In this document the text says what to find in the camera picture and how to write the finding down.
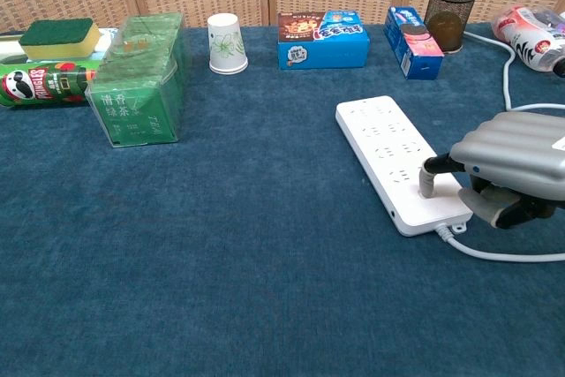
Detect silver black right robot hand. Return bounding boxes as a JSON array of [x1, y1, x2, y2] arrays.
[[418, 111, 565, 230]]

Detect white power strip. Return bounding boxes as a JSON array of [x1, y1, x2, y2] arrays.
[[335, 94, 475, 238]]

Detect plastic bottle with red label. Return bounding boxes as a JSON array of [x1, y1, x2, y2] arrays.
[[491, 4, 565, 77]]

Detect clear bottle with purple label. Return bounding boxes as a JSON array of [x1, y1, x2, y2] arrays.
[[535, 7, 565, 39]]

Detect black mesh pen holder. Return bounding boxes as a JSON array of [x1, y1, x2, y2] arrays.
[[423, 0, 479, 56]]

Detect slim blue pink Oreo box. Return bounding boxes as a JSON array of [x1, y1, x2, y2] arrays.
[[382, 5, 446, 81]]

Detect blue chocolate cookie box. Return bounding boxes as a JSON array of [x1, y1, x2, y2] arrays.
[[276, 10, 371, 72]]

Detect blue tablecloth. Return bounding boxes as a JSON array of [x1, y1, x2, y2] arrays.
[[0, 22, 565, 377]]

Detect white paper cup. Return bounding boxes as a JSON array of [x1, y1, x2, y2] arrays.
[[207, 12, 250, 76]]

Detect green tea box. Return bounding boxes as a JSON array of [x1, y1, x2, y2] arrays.
[[83, 11, 186, 149]]

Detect green yellow sponge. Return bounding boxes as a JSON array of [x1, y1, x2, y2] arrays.
[[18, 17, 102, 61]]

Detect green Pringles can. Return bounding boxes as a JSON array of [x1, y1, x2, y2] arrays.
[[0, 58, 103, 109]]

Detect white power cable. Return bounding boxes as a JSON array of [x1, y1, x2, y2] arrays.
[[433, 29, 565, 264]]

